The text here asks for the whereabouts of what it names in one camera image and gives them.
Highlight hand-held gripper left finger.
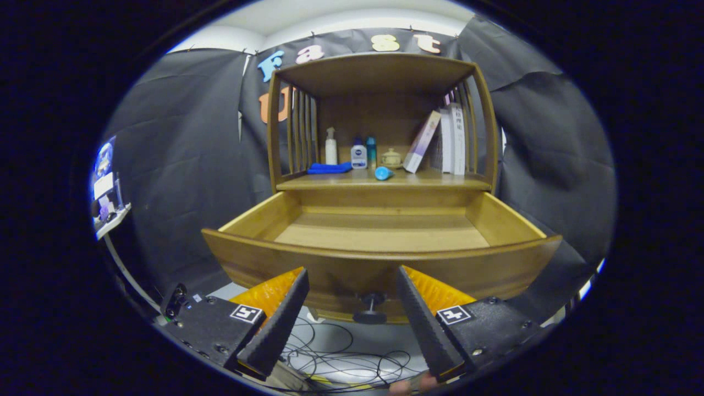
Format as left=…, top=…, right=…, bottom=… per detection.
left=159, top=267, right=311, bottom=380

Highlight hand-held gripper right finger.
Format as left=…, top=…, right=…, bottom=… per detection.
left=396, top=265, right=542, bottom=384

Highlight wooden drawer with black knob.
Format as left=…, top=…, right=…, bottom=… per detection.
left=201, top=190, right=563, bottom=325

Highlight wooden countertop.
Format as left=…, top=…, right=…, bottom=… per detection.
left=277, top=168, right=492, bottom=192

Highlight wooden cabinet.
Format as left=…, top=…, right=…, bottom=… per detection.
left=267, top=52, right=499, bottom=210

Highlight black floor device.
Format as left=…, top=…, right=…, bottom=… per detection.
left=161, top=283, right=188, bottom=321

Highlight blue folded cloth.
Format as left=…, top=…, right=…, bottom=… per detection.
left=307, top=162, right=353, bottom=175

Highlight purple and white book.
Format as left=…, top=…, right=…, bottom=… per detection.
left=403, top=111, right=442, bottom=174

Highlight plain white book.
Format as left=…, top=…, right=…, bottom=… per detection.
left=432, top=108, right=453, bottom=174

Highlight black backdrop cloth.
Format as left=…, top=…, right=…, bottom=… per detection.
left=93, top=16, right=617, bottom=325

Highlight white book with black print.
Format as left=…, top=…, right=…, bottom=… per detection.
left=448, top=103, right=466, bottom=175

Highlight black floor cables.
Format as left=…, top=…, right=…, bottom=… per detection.
left=278, top=316, right=413, bottom=392

